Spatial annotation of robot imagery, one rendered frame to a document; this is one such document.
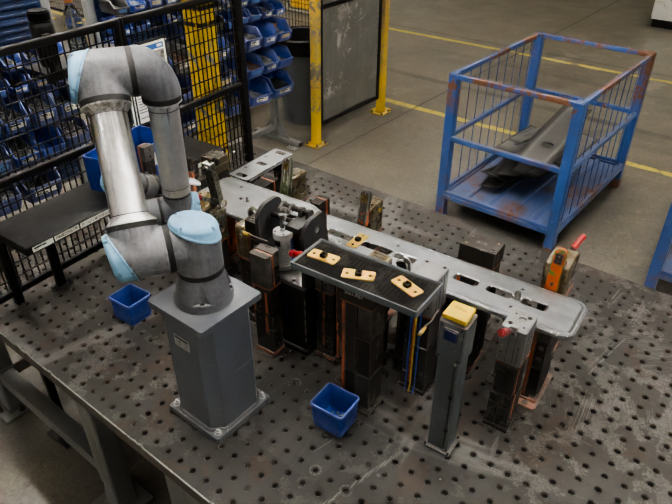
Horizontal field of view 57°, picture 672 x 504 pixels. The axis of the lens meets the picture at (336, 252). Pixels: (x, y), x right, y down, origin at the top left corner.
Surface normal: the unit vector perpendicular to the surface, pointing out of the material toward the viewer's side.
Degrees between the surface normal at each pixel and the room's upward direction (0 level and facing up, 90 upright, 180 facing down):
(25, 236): 0
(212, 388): 90
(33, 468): 0
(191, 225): 8
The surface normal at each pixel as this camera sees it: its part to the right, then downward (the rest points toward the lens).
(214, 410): 0.08, 0.55
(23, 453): 0.00, -0.83
